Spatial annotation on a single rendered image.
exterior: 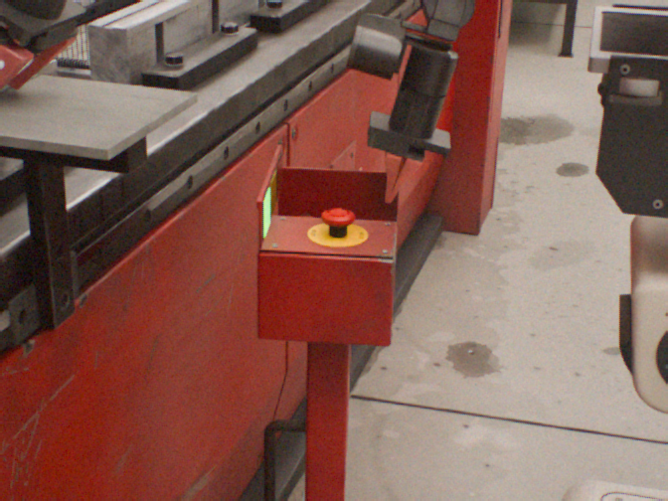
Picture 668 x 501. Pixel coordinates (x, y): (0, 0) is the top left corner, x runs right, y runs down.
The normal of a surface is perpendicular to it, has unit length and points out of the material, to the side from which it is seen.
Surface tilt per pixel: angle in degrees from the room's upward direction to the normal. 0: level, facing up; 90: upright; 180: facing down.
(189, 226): 90
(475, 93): 90
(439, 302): 0
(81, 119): 0
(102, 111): 0
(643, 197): 90
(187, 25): 90
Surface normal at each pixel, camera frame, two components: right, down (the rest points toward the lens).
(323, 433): -0.07, 0.41
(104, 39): -0.30, 0.39
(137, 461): 0.95, 0.14
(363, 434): 0.02, -0.91
